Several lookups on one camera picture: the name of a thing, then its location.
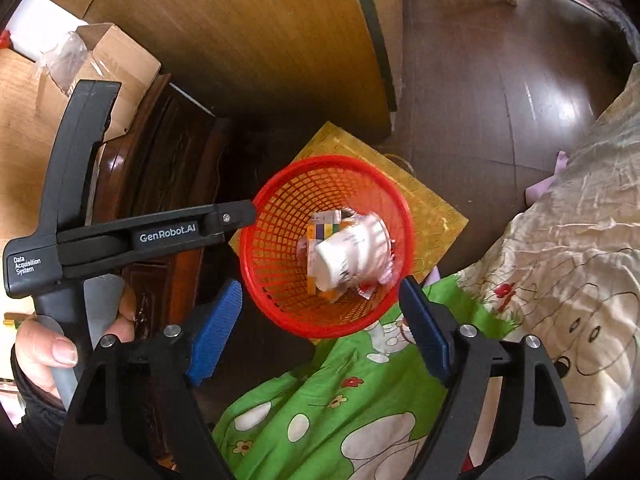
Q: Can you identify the person's left hand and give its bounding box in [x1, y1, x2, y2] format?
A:
[14, 285, 137, 395]

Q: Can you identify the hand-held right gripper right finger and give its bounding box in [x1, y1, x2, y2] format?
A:
[399, 276, 587, 480]

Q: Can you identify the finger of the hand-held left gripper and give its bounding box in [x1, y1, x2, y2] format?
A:
[207, 200, 257, 243]

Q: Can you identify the dark carved wooden furniture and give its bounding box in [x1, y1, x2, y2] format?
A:
[95, 72, 236, 321]

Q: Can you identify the red plastic basket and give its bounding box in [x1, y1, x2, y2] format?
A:
[239, 156, 413, 339]

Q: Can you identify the white paper cup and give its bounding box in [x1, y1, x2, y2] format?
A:
[312, 227, 375, 293]

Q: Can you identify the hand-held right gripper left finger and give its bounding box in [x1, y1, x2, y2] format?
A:
[54, 279, 244, 480]

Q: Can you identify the yellow patterned flat box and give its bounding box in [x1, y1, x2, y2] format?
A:
[229, 121, 468, 346]

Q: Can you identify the pink clear plastic bag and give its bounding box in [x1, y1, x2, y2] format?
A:
[345, 211, 397, 302]

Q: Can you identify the brown cardboard box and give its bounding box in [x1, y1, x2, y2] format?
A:
[37, 22, 162, 142]

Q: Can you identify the yellow wooden cabinet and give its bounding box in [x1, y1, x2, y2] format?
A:
[30, 0, 401, 142]

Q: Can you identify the clear plastic wrap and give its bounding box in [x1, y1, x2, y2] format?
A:
[40, 30, 94, 96]

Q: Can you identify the floral folded quilt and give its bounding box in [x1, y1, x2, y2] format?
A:
[550, 0, 640, 61]

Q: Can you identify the cartoon printed blanket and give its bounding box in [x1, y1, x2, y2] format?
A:
[212, 62, 640, 480]

